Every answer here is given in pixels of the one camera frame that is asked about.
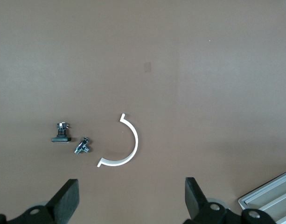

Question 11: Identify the black switch component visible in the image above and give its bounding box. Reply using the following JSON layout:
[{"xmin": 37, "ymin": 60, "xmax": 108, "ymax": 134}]
[{"xmin": 51, "ymin": 121, "xmax": 72, "ymax": 143}]

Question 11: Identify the white semicircular pipe clamp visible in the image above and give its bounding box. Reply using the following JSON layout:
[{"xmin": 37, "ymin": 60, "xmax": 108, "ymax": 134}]
[{"xmin": 97, "ymin": 113, "xmax": 139, "ymax": 168}]

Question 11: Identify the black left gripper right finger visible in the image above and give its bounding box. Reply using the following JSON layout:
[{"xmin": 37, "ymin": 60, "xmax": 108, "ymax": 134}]
[{"xmin": 184, "ymin": 177, "xmax": 275, "ymax": 224}]

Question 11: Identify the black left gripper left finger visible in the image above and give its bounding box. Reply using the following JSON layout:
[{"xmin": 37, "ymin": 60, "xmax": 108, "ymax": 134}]
[{"xmin": 0, "ymin": 179, "xmax": 80, "ymax": 224}]

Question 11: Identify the small chrome metal fitting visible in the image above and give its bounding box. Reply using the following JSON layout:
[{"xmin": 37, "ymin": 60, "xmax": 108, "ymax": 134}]
[{"xmin": 74, "ymin": 136, "xmax": 91, "ymax": 155}]

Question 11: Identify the white plastic drawer cabinet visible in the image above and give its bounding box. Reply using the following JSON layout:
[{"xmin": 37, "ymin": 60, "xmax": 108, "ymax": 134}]
[{"xmin": 237, "ymin": 168, "xmax": 286, "ymax": 224}]

